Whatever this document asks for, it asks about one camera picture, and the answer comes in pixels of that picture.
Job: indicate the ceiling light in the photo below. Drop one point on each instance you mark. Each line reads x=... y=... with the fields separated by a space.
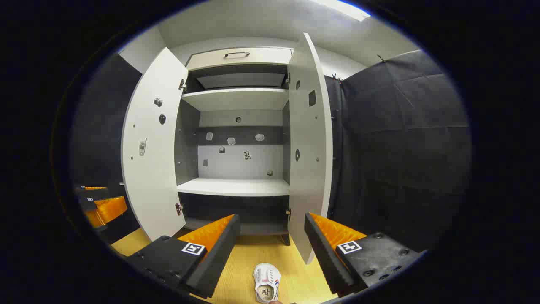
x=344 y=8

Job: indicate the white canvas shoe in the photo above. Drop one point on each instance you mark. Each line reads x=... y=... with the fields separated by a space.
x=266 y=280

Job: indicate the white shoe cabinet door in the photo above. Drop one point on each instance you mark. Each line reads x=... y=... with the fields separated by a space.
x=147 y=177
x=308 y=190

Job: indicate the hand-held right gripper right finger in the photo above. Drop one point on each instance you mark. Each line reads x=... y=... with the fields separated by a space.
x=325 y=253

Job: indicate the white shoe cabinet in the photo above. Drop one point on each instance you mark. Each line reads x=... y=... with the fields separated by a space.
x=236 y=186

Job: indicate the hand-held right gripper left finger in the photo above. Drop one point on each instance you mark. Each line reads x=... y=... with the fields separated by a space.
x=219 y=253

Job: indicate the black backdrop cloth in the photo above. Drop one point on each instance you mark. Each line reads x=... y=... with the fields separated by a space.
x=400 y=147
x=101 y=139

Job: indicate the white cabinet shelf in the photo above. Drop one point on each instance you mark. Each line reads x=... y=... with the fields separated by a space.
x=236 y=99
x=236 y=186

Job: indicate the white cabinet drawer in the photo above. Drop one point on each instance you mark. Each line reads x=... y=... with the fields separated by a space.
x=261 y=59

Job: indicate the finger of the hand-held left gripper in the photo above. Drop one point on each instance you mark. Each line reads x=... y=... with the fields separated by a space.
x=95 y=193
x=109 y=209

